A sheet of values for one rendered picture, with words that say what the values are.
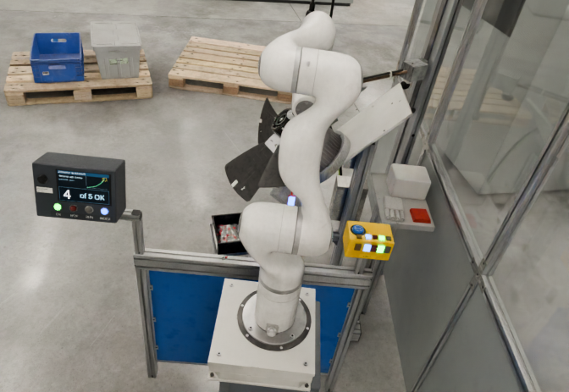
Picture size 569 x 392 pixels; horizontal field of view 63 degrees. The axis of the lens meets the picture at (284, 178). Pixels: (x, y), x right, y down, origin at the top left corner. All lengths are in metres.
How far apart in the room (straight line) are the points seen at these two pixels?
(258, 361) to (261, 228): 0.41
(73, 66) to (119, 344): 2.66
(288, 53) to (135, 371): 1.90
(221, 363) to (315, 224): 0.48
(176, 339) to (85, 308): 0.72
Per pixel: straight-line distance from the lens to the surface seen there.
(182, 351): 2.33
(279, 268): 1.21
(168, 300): 2.03
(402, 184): 2.19
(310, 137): 1.03
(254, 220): 1.12
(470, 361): 1.93
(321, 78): 1.00
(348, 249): 1.68
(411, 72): 2.12
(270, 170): 1.74
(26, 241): 3.25
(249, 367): 1.36
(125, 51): 4.47
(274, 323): 1.37
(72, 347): 2.69
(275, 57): 1.01
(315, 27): 1.09
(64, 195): 1.66
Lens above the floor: 2.19
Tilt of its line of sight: 37 degrees down
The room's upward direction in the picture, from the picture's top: 8 degrees clockwise
